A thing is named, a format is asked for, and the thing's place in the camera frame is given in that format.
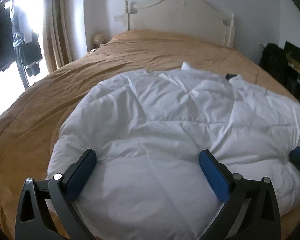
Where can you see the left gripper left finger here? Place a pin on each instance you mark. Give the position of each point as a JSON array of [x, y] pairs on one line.
[[33, 220]]

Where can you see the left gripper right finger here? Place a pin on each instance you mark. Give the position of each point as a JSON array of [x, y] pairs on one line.
[[262, 218]]

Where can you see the white puffer jacket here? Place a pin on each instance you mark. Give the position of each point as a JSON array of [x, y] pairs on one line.
[[148, 128]]

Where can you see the hanging dark clothes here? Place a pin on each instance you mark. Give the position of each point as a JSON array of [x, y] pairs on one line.
[[18, 42]]

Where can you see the beige curtain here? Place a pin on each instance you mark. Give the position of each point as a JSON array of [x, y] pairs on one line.
[[55, 39]]

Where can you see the round bedside lamp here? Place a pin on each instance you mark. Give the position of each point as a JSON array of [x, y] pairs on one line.
[[98, 39]]

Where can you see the white wooden headboard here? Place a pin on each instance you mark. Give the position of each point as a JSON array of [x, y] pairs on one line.
[[187, 17]]

